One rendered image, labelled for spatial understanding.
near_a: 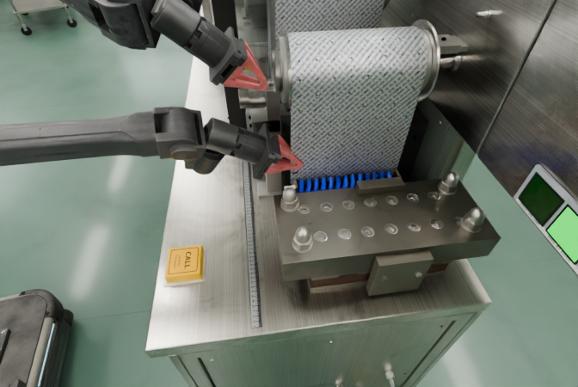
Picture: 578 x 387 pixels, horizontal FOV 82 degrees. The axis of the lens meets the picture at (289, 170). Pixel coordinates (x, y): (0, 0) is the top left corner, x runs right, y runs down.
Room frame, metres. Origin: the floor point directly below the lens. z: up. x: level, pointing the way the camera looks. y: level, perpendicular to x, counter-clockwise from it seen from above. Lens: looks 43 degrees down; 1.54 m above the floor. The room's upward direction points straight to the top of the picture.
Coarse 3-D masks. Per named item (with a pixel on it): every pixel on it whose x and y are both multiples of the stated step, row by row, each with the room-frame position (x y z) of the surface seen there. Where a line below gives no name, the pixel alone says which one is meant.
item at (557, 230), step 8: (568, 208) 0.28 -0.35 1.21; (560, 216) 0.28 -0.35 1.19; (568, 216) 0.27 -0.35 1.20; (576, 216) 0.26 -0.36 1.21; (552, 224) 0.28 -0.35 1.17; (560, 224) 0.27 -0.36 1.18; (568, 224) 0.26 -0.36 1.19; (576, 224) 0.26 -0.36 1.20; (552, 232) 0.27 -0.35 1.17; (560, 232) 0.26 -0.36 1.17; (568, 232) 0.26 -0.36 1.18; (576, 232) 0.25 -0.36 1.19; (560, 240) 0.26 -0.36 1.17; (568, 240) 0.25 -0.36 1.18; (576, 240) 0.24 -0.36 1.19; (568, 248) 0.24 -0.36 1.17; (576, 248) 0.24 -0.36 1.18; (576, 256) 0.23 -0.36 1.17
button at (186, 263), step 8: (176, 248) 0.41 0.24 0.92; (184, 248) 0.41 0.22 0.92; (192, 248) 0.41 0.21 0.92; (200, 248) 0.41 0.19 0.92; (168, 256) 0.39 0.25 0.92; (176, 256) 0.39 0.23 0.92; (184, 256) 0.39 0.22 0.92; (192, 256) 0.39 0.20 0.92; (200, 256) 0.39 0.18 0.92; (168, 264) 0.37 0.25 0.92; (176, 264) 0.37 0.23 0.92; (184, 264) 0.37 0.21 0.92; (192, 264) 0.37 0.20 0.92; (200, 264) 0.37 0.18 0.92; (168, 272) 0.35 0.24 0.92; (176, 272) 0.35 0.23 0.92; (184, 272) 0.35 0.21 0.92; (192, 272) 0.35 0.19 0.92; (200, 272) 0.35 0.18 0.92; (168, 280) 0.34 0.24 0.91; (176, 280) 0.34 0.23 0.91; (184, 280) 0.34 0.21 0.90
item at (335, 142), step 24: (312, 120) 0.51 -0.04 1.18; (336, 120) 0.52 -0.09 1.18; (360, 120) 0.52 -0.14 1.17; (384, 120) 0.53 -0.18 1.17; (408, 120) 0.54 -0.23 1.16; (312, 144) 0.51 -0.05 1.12; (336, 144) 0.52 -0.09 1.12; (360, 144) 0.52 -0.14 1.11; (384, 144) 0.53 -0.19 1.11; (312, 168) 0.51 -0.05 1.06; (336, 168) 0.52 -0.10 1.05; (360, 168) 0.53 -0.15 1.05; (384, 168) 0.53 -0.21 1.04
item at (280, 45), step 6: (426, 36) 0.58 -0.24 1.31; (282, 42) 0.56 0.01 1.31; (426, 42) 0.57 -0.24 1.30; (282, 48) 0.54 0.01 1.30; (282, 54) 0.53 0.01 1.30; (282, 60) 0.53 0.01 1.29; (282, 66) 0.53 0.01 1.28; (282, 72) 0.53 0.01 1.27; (426, 72) 0.54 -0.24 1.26; (426, 78) 0.54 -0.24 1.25; (282, 90) 0.53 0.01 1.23; (282, 96) 0.53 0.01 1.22; (282, 102) 0.54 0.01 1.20
